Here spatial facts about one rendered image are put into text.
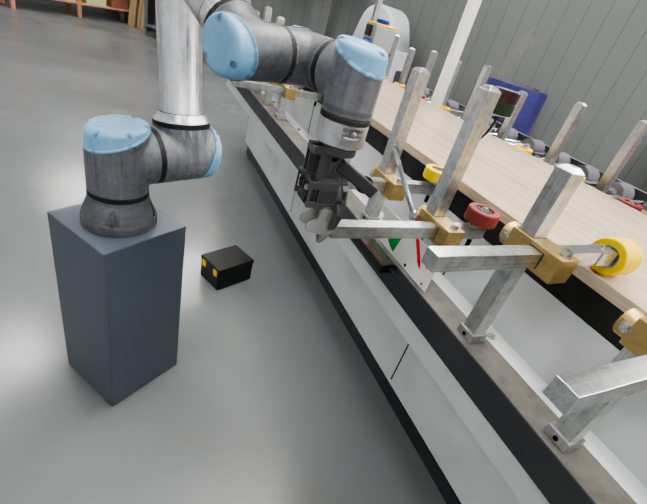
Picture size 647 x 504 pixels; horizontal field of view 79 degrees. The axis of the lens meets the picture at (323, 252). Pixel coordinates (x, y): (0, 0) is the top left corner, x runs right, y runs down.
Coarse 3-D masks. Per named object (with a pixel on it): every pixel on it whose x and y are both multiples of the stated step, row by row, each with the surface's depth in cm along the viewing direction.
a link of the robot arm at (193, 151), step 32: (160, 0) 92; (160, 32) 95; (192, 32) 96; (160, 64) 99; (192, 64) 99; (160, 96) 103; (192, 96) 103; (160, 128) 103; (192, 128) 104; (192, 160) 108
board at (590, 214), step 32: (384, 96) 209; (384, 128) 150; (416, 128) 161; (448, 128) 177; (480, 160) 142; (512, 160) 154; (480, 192) 110; (512, 192) 118; (576, 192) 137; (576, 224) 107; (608, 224) 114; (640, 224) 122; (608, 288) 80; (640, 288) 82
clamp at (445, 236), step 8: (424, 208) 98; (424, 216) 97; (432, 216) 95; (440, 224) 92; (448, 224) 93; (440, 232) 92; (448, 232) 90; (456, 232) 91; (464, 232) 92; (432, 240) 95; (440, 240) 92; (448, 240) 91; (456, 240) 92
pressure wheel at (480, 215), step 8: (472, 208) 96; (480, 208) 98; (488, 208) 99; (464, 216) 99; (472, 216) 96; (480, 216) 95; (488, 216) 94; (496, 216) 95; (480, 224) 95; (488, 224) 95; (496, 224) 97
